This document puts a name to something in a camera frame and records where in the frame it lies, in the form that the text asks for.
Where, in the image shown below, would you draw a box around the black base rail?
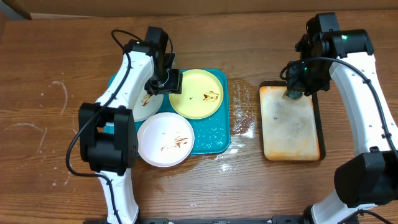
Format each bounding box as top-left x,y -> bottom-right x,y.
135,215 -> 312,224

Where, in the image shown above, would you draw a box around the white plate bottom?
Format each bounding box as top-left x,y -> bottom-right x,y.
137,112 -> 195,167

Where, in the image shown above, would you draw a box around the white plate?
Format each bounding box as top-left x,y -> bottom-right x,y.
133,89 -> 164,122
137,112 -> 195,167

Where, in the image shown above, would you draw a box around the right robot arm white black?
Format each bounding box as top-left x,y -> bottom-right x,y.
280,29 -> 397,223

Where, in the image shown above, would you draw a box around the black tray with soapy water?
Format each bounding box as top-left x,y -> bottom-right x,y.
259,81 -> 326,161

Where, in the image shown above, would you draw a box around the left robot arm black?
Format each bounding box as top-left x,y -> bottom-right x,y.
65,38 -> 182,223

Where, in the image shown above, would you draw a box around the dark green sponge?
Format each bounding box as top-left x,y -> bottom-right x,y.
282,90 -> 303,101

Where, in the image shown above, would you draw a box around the teal plastic tray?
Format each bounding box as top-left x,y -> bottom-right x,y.
104,68 -> 231,157

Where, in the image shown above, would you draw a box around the yellow-green plate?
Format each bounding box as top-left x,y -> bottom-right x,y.
169,69 -> 224,119

